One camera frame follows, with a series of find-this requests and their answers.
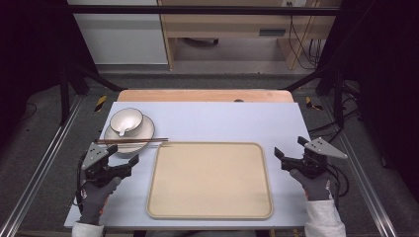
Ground wooden desk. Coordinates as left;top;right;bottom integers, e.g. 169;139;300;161
156;0;342;71

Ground brown chopstick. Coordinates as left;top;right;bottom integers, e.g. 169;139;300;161
95;137;169;143
96;139;170;145

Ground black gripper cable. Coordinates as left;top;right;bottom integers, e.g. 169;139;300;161
326;162;351;198
74;153;89;206

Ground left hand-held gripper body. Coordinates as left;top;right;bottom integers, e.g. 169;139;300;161
81;143;124;189

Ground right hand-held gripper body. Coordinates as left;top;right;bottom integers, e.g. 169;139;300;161
289;136;349;180

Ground hanging black cables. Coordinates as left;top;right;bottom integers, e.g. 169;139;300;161
286;1;323;70

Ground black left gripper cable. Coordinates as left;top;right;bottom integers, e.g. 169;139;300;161
74;153;89;206

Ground white cabinet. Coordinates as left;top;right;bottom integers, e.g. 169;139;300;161
66;0;169;65

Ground yellow black tape marker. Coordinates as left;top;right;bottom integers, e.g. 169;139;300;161
304;96;324;112
94;95;109;114

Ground person's right hand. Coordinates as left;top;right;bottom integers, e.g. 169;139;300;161
289;169;334;202

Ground black metal stand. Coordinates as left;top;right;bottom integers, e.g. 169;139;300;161
282;61;348;130
58;61;128;126

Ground aluminium rail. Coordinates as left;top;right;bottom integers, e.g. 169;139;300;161
320;98;400;237
0;94;85;237

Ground thin black floor cable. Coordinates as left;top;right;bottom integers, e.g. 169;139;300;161
15;102;39;123

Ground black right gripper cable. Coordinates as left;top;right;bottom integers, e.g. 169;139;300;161
326;162;351;198

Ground beige tray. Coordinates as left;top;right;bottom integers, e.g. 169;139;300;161
145;141;275;221

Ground white ceramic spoon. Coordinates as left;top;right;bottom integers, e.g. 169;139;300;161
117;118;139;138

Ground wooden table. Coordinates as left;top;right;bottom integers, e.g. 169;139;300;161
117;89;295;104

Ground black floor cables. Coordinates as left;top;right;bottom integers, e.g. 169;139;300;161
308;81;363;143

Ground black curtain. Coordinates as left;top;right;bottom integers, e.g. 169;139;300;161
315;0;419;194
0;0;99;151

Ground black horizontal frame bar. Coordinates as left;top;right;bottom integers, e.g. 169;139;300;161
66;4;341;16

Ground white bowl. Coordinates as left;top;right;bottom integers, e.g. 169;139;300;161
109;107;145;134

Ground white plate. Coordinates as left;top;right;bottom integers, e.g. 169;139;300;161
103;114;156;156

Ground person's left hand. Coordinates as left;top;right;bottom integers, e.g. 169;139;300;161
77;176;123;226

